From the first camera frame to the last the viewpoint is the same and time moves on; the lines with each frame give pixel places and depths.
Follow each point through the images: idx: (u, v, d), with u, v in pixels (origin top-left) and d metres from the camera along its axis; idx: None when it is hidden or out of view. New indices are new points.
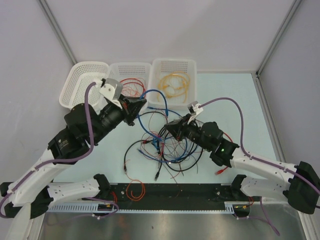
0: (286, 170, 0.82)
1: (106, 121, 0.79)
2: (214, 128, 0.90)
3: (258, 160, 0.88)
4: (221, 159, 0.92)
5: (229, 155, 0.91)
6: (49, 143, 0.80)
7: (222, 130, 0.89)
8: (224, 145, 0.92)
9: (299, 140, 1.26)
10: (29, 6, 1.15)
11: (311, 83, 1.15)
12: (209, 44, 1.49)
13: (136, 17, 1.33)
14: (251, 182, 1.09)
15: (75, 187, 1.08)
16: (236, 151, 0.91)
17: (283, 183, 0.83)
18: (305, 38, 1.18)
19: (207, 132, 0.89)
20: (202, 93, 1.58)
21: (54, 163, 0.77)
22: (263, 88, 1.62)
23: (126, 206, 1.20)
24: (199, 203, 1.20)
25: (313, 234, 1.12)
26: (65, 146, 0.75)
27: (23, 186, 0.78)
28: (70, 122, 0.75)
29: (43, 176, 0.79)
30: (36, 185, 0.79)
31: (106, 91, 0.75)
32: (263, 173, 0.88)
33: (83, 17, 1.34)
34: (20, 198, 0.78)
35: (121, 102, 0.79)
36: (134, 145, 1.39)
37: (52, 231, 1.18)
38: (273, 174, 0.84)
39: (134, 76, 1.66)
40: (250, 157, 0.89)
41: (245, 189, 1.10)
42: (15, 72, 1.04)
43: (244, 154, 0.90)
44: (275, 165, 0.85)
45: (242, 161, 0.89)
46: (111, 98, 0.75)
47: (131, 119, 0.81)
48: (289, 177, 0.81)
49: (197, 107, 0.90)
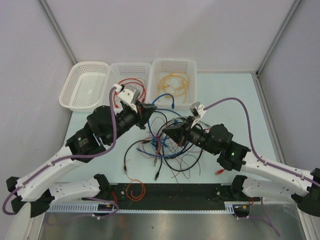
0: (303, 177, 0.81)
1: (121, 123, 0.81)
2: (222, 131, 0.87)
3: (273, 167, 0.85)
4: (230, 163, 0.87)
5: (239, 160, 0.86)
6: (67, 140, 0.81)
7: (231, 133, 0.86)
8: (232, 148, 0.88)
9: (299, 140, 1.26)
10: (29, 6, 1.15)
11: (311, 83, 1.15)
12: (209, 44, 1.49)
13: (136, 16, 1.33)
14: (254, 185, 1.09)
15: (76, 186, 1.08)
16: (247, 155, 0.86)
17: (300, 191, 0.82)
18: (305, 38, 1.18)
19: (217, 137, 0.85)
20: (202, 94, 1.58)
21: (71, 159, 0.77)
22: (263, 88, 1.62)
23: (126, 206, 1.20)
24: (199, 203, 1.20)
25: (313, 234, 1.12)
26: (85, 145, 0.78)
27: (34, 181, 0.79)
28: (91, 121, 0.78)
29: (57, 172, 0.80)
30: (46, 181, 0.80)
31: (125, 96, 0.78)
32: (278, 180, 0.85)
33: (83, 17, 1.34)
34: (29, 193, 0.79)
35: (137, 106, 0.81)
36: (134, 145, 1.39)
37: (52, 231, 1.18)
38: (290, 181, 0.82)
39: (134, 76, 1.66)
40: (265, 163, 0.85)
41: (247, 191, 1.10)
42: (15, 71, 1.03)
43: (257, 160, 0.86)
44: (292, 172, 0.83)
45: (256, 168, 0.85)
46: (130, 102, 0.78)
47: (143, 124, 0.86)
48: (307, 185, 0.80)
49: (201, 109, 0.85)
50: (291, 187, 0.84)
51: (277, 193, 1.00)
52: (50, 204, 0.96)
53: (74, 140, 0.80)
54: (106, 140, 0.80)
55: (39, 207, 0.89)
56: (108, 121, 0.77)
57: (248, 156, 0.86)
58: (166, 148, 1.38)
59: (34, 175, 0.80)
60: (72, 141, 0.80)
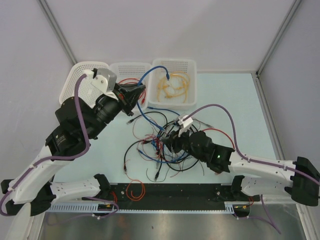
0: (286, 168, 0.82)
1: (101, 113, 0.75)
2: (200, 136, 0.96)
3: (256, 162, 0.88)
4: (219, 166, 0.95)
5: (226, 162, 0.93)
6: (47, 139, 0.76)
7: (210, 137, 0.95)
8: (218, 151, 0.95)
9: (300, 140, 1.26)
10: (29, 6, 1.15)
11: (311, 83, 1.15)
12: (209, 44, 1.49)
13: (136, 16, 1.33)
14: (251, 183, 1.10)
15: (76, 185, 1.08)
16: (232, 156, 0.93)
17: (285, 181, 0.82)
18: (305, 38, 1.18)
19: (195, 143, 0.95)
20: (202, 94, 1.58)
21: (52, 160, 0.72)
22: (263, 88, 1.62)
23: (126, 206, 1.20)
24: (199, 203, 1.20)
25: (313, 234, 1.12)
26: (61, 143, 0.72)
27: (22, 184, 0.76)
28: (62, 117, 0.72)
29: (43, 173, 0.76)
30: (35, 182, 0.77)
31: (98, 84, 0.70)
32: (266, 176, 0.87)
33: (83, 17, 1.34)
34: (20, 196, 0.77)
35: (117, 93, 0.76)
36: (134, 145, 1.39)
37: (52, 231, 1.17)
38: (274, 174, 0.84)
39: (134, 76, 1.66)
40: (248, 160, 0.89)
41: (245, 190, 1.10)
42: (15, 71, 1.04)
43: (242, 158, 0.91)
44: (274, 164, 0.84)
45: (241, 166, 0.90)
46: (104, 90, 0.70)
47: (129, 109, 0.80)
48: (290, 175, 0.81)
49: (182, 120, 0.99)
50: (276, 179, 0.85)
51: (272, 187, 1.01)
52: (52, 203, 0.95)
53: (52, 138, 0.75)
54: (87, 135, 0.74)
55: (40, 206, 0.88)
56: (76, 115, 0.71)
57: (232, 157, 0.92)
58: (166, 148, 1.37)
59: (22, 177, 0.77)
60: (51, 139, 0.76)
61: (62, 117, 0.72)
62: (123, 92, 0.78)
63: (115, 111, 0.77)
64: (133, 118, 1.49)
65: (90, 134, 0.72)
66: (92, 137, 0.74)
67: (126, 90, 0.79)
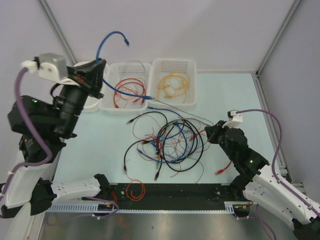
0: (311, 207, 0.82)
1: (68, 106, 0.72)
2: (239, 133, 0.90)
3: (285, 187, 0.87)
4: (245, 169, 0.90)
5: (255, 170, 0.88)
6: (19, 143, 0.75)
7: (246, 137, 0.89)
8: (252, 156, 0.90)
9: (300, 140, 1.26)
10: (29, 6, 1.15)
11: (312, 83, 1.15)
12: (209, 44, 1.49)
13: (136, 16, 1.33)
14: (257, 191, 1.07)
15: (76, 185, 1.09)
16: (264, 168, 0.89)
17: (301, 217, 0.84)
18: (306, 38, 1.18)
19: (229, 137, 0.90)
20: (202, 94, 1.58)
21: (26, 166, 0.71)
22: (262, 88, 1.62)
23: (126, 206, 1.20)
24: (199, 203, 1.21)
25: None
26: (30, 146, 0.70)
27: (10, 190, 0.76)
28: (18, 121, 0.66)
29: (23, 179, 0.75)
30: (20, 187, 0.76)
31: (48, 73, 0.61)
32: (286, 201, 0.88)
33: (83, 17, 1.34)
34: (11, 201, 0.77)
35: (74, 78, 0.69)
36: (134, 145, 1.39)
37: (52, 231, 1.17)
38: (297, 206, 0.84)
39: (134, 76, 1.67)
40: (278, 181, 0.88)
41: (247, 194, 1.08)
42: (15, 71, 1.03)
43: (272, 175, 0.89)
44: (301, 199, 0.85)
45: (268, 182, 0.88)
46: (57, 78, 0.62)
47: (96, 93, 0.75)
48: (311, 216, 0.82)
49: (235, 113, 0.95)
50: (294, 211, 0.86)
51: (279, 211, 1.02)
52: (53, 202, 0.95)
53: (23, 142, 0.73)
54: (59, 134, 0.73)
55: (39, 205, 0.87)
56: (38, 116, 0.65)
57: (264, 170, 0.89)
58: (166, 148, 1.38)
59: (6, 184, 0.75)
60: (22, 143, 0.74)
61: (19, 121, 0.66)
62: (82, 74, 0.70)
63: (81, 100, 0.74)
64: (133, 119, 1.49)
65: (62, 132, 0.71)
66: (66, 135, 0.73)
67: (84, 70, 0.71)
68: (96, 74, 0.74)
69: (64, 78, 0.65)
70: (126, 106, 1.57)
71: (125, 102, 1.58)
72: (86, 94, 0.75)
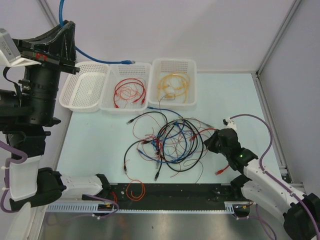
0: (292, 194, 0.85)
1: (38, 90, 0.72)
2: (229, 131, 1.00)
3: (270, 177, 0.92)
4: (237, 164, 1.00)
5: (244, 163, 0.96)
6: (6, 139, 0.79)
7: (236, 134, 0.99)
8: (243, 152, 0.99)
9: (299, 139, 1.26)
10: (29, 6, 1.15)
11: (312, 83, 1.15)
12: (209, 44, 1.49)
13: (136, 16, 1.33)
14: (255, 188, 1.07)
15: (82, 180, 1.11)
16: (253, 161, 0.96)
17: (285, 204, 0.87)
18: (306, 37, 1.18)
19: (221, 133, 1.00)
20: (202, 94, 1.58)
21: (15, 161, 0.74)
22: (262, 88, 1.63)
23: (127, 206, 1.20)
24: (199, 203, 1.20)
25: None
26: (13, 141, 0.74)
27: (12, 185, 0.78)
28: None
29: (17, 174, 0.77)
30: (20, 182, 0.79)
31: None
32: (271, 191, 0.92)
33: (83, 17, 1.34)
34: (16, 194, 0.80)
35: (33, 54, 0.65)
36: (134, 145, 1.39)
37: (52, 231, 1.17)
38: (279, 193, 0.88)
39: (134, 76, 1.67)
40: (263, 171, 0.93)
41: (244, 190, 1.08)
42: None
43: (259, 167, 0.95)
44: (284, 187, 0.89)
45: (254, 172, 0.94)
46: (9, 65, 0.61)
47: (66, 70, 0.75)
48: (292, 201, 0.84)
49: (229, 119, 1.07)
50: (279, 199, 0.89)
51: (272, 206, 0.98)
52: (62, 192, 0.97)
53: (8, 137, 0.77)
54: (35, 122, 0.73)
55: (48, 195, 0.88)
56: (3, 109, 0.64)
57: (252, 162, 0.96)
58: (166, 148, 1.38)
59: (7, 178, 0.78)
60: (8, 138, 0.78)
61: None
62: (43, 48, 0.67)
63: (50, 80, 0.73)
64: (133, 119, 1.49)
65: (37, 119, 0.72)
66: (44, 121, 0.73)
67: (45, 43, 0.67)
68: (63, 43, 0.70)
69: (16, 60, 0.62)
70: (126, 106, 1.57)
71: (125, 102, 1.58)
72: (56, 71, 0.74)
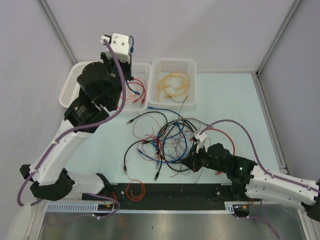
0: (310, 188, 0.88)
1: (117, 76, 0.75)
2: (220, 149, 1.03)
3: (279, 178, 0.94)
4: (240, 178, 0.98)
5: (248, 174, 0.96)
6: (65, 113, 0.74)
7: (227, 150, 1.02)
8: (240, 163, 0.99)
9: (299, 139, 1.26)
10: (30, 6, 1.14)
11: (312, 83, 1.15)
12: (209, 44, 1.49)
13: (136, 16, 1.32)
14: (259, 188, 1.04)
15: (88, 177, 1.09)
16: (255, 170, 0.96)
17: (307, 200, 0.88)
18: (306, 38, 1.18)
19: (213, 155, 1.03)
20: (202, 94, 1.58)
21: (75, 131, 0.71)
22: (262, 88, 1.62)
23: (126, 206, 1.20)
24: (199, 203, 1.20)
25: (313, 234, 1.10)
26: (83, 114, 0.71)
27: (45, 164, 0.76)
28: (83, 82, 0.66)
29: (67, 148, 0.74)
30: (56, 162, 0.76)
31: (119, 45, 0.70)
32: (287, 191, 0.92)
33: (83, 17, 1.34)
34: (44, 176, 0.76)
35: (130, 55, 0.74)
36: (134, 145, 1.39)
37: (52, 232, 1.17)
38: (298, 192, 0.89)
39: (134, 76, 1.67)
40: (272, 176, 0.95)
41: (250, 193, 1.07)
42: (15, 70, 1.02)
43: (265, 173, 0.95)
44: (298, 184, 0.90)
45: (263, 180, 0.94)
46: (127, 51, 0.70)
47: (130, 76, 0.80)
48: (314, 195, 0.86)
49: (198, 135, 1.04)
50: (299, 197, 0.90)
51: (285, 199, 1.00)
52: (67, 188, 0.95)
53: (71, 111, 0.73)
54: (109, 104, 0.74)
55: (62, 187, 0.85)
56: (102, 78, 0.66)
57: (256, 171, 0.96)
58: (166, 148, 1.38)
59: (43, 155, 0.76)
60: (69, 113, 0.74)
61: (83, 83, 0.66)
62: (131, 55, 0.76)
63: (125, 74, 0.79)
64: (133, 118, 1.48)
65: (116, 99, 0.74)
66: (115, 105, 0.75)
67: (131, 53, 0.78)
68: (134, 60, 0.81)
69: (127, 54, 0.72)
70: (126, 106, 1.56)
71: (125, 102, 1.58)
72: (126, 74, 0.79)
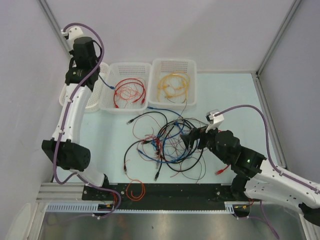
0: (318, 191, 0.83)
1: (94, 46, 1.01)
2: (228, 136, 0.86)
3: (289, 178, 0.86)
4: (244, 170, 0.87)
5: (255, 169, 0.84)
6: (66, 80, 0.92)
7: (238, 138, 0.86)
8: (249, 155, 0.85)
9: (300, 139, 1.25)
10: (30, 6, 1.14)
11: (312, 83, 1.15)
12: (209, 44, 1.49)
13: (136, 16, 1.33)
14: (258, 188, 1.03)
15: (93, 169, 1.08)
16: (263, 164, 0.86)
17: (311, 203, 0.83)
18: (306, 37, 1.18)
19: (222, 142, 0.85)
20: (202, 94, 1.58)
21: (82, 86, 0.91)
22: (262, 88, 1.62)
23: (126, 206, 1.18)
24: (199, 203, 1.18)
25: (314, 234, 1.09)
26: (82, 73, 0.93)
27: (68, 122, 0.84)
28: (76, 46, 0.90)
29: (80, 102, 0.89)
30: (77, 117, 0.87)
31: (76, 30, 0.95)
32: (292, 192, 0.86)
33: (84, 17, 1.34)
34: (73, 132, 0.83)
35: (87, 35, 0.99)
36: (134, 145, 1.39)
37: (52, 231, 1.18)
38: (305, 194, 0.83)
39: (134, 76, 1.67)
40: (280, 174, 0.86)
41: (249, 193, 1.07)
42: (15, 70, 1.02)
43: (273, 170, 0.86)
44: (306, 185, 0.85)
45: (272, 177, 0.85)
46: (81, 30, 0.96)
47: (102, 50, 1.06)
48: None
49: (213, 115, 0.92)
50: (303, 199, 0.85)
51: (283, 200, 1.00)
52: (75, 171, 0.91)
53: (71, 77, 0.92)
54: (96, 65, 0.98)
55: (82, 152, 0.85)
56: (88, 39, 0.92)
57: (264, 165, 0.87)
58: (166, 148, 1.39)
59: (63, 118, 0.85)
60: (70, 79, 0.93)
61: (78, 46, 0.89)
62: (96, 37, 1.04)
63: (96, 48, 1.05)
64: (133, 119, 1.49)
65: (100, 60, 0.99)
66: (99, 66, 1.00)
67: None
68: None
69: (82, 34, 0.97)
70: (126, 106, 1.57)
71: (125, 102, 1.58)
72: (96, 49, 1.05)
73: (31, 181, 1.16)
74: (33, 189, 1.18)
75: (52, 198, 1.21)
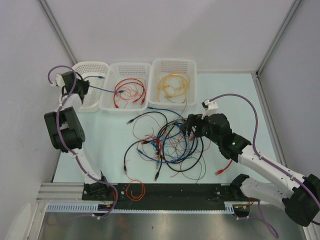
0: (293, 178, 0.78)
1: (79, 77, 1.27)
2: (220, 117, 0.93)
3: (267, 162, 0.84)
4: (230, 152, 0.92)
5: (238, 150, 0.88)
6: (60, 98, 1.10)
7: (227, 121, 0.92)
8: (235, 138, 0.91)
9: (299, 139, 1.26)
10: (29, 6, 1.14)
11: (312, 83, 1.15)
12: (209, 44, 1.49)
13: (136, 16, 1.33)
14: (252, 184, 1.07)
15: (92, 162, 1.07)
16: (246, 147, 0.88)
17: (285, 190, 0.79)
18: (306, 37, 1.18)
19: (212, 121, 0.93)
20: (201, 93, 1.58)
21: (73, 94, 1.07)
22: (263, 88, 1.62)
23: (126, 206, 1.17)
24: (199, 203, 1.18)
25: (313, 233, 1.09)
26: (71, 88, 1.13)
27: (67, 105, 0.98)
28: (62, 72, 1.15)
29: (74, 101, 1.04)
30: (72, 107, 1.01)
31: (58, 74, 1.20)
32: (269, 177, 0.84)
33: (83, 17, 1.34)
34: None
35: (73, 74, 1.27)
36: (134, 145, 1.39)
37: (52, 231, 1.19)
38: (279, 179, 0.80)
39: (134, 76, 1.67)
40: (259, 157, 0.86)
41: (244, 189, 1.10)
42: (15, 70, 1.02)
43: (254, 153, 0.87)
44: (283, 171, 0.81)
45: (250, 159, 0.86)
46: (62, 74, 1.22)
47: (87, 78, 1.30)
48: (294, 186, 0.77)
49: (208, 101, 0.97)
50: (280, 186, 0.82)
51: (271, 195, 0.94)
52: (74, 151, 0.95)
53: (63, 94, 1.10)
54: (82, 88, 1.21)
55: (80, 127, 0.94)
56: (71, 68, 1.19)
57: (246, 149, 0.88)
58: (166, 148, 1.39)
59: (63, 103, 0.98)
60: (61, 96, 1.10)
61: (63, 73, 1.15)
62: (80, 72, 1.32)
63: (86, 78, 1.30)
64: (133, 119, 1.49)
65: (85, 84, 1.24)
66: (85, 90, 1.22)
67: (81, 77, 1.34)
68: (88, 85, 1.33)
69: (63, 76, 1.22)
70: (126, 106, 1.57)
71: (125, 102, 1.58)
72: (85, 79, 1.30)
73: (31, 181, 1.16)
74: (32, 189, 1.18)
75: (52, 199, 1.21)
